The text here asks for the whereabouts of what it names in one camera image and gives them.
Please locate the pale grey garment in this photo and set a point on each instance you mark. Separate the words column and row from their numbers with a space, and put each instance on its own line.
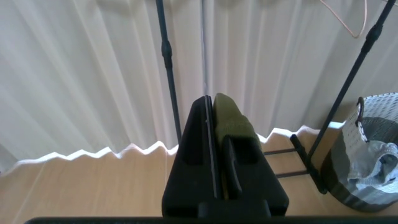
column 370, row 161

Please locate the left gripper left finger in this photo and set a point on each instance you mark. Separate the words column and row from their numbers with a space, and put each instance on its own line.
column 189, row 180

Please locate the beige curtain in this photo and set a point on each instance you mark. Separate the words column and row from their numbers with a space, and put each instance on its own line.
column 77, row 77

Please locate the black clothes rack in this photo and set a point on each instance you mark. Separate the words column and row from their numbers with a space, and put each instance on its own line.
column 168, row 53

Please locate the white laundry basket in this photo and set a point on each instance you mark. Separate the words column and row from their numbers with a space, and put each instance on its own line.
column 379, row 105

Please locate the green printed shirt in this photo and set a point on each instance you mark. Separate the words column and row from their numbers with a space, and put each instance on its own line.
column 230, row 121

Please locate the pink clothes hanger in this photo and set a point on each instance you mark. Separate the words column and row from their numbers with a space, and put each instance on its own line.
column 357, row 36

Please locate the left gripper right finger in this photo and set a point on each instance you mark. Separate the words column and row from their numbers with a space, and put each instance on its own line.
column 264, row 186

